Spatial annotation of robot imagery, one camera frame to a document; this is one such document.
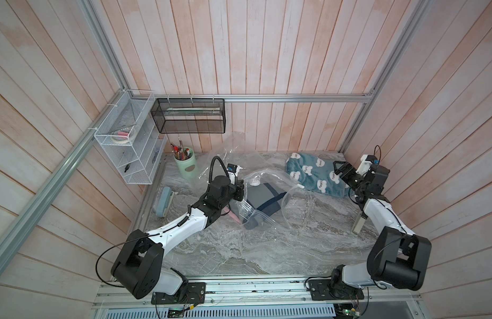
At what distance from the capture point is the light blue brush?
94 centimetres

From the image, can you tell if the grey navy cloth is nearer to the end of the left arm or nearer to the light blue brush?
the end of the left arm

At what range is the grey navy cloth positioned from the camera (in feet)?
2.75

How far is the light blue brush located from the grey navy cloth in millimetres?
412
